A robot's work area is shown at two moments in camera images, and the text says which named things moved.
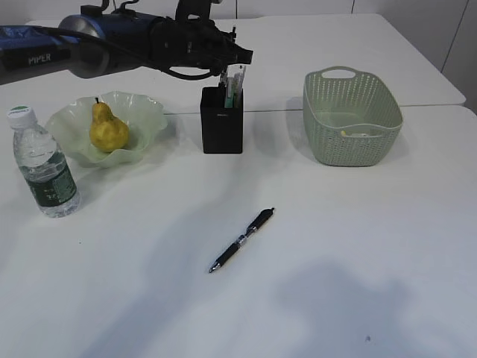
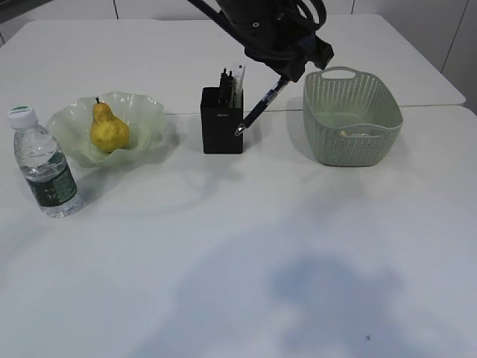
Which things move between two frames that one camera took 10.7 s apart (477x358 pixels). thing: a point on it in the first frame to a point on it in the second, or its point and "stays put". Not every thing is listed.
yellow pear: [108, 132] stays put
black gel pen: [261, 217] to [261, 106]
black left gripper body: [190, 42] to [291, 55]
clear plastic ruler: [234, 85] stays put
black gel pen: [223, 75] to [230, 90]
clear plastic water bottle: [45, 169] stays put
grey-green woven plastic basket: [349, 121] stays put
